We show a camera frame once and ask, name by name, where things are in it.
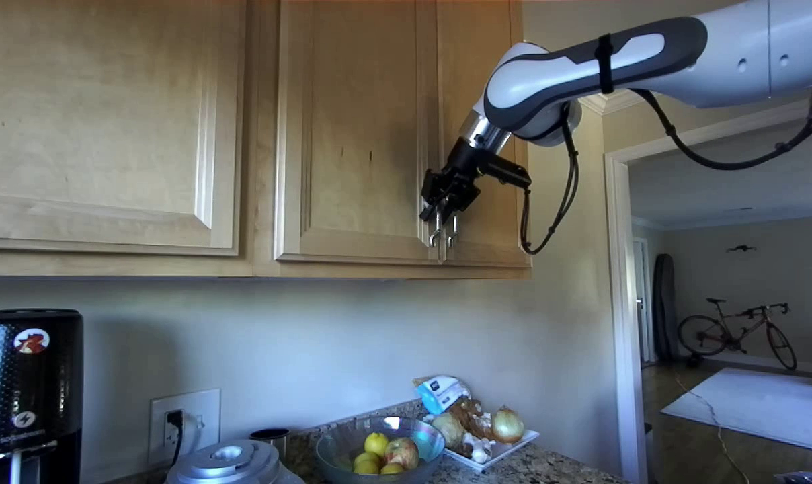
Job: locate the clear glass fruit bowl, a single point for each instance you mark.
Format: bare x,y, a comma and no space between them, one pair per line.
426,440

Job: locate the brown onion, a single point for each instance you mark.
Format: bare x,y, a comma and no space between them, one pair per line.
478,422

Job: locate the black coffee machine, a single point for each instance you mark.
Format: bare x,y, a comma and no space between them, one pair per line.
51,395

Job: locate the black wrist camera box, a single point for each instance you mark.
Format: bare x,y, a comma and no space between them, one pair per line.
508,170

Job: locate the dark ceiling fan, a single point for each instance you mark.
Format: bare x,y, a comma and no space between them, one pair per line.
743,249

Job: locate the yellow lemon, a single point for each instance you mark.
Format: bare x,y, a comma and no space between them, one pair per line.
394,469
378,442
367,465

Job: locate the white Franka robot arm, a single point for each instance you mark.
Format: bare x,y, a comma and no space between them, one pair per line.
675,54

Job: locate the blue white food package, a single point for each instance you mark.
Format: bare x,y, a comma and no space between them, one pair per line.
438,395

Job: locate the black bicycle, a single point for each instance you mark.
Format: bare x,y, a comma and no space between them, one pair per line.
733,323

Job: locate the silver kettle lid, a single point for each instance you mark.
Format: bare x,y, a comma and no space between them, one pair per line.
227,461

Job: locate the wide wooden cabinet door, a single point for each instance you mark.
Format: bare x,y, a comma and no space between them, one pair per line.
360,136

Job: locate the white doorway trim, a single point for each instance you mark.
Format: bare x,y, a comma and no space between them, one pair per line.
621,360

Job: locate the white wall outlet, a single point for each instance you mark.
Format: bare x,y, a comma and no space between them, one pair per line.
206,412

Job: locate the tall black bag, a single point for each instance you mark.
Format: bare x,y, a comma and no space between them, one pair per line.
664,306

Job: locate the pale yellow onion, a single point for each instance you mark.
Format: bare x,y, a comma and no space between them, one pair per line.
508,424
450,428

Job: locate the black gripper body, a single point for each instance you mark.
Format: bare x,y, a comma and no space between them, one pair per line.
464,175

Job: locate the wooden cabinet frame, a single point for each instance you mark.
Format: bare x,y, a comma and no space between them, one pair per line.
262,136

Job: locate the white floor mat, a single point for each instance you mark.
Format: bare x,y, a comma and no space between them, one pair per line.
763,408

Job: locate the white food tray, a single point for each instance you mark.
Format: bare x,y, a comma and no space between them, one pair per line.
488,458

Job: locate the reddish yellow apple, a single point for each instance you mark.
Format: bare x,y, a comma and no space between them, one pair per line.
404,452

